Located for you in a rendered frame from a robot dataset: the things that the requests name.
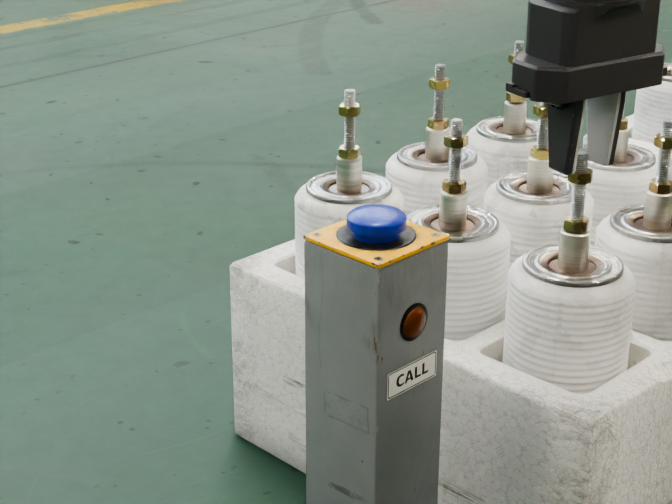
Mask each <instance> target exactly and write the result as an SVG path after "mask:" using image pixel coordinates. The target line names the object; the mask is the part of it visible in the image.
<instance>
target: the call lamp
mask: <svg viewBox="0 0 672 504"><path fill-rule="evenodd" d="M425 321H426V313H425V310H424V309H423V308H422V307H415V308H413V309H412V310H411V311H410V312H409V313H408V315H407V317H406V319H405V322H404V334H405V336H406V337H407V338H414V337H416V336H417V335H418V334H419V333H420V332H421V331H422V329H423V327H424V325H425Z"/></svg>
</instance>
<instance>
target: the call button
mask: <svg viewBox="0 0 672 504"><path fill-rule="evenodd" d="M406 227H407V215H406V214H405V213H404V212H403V211H401V210H400V209H398V208H396V207H393V206H389V205H382V204H369V205H363V206H359V207H356V208H354V209H352V210H351V211H350V212H348V214H347V228H348V229H349V230H350V231H352V234H353V237H354V238H355V239H357V240H359V241H362V242H366V243H375V244H380V243H388V242H392V241H395V240H397V239H398V238H399V237H400V233H401V232H402V231H404V230H405V229H406Z"/></svg>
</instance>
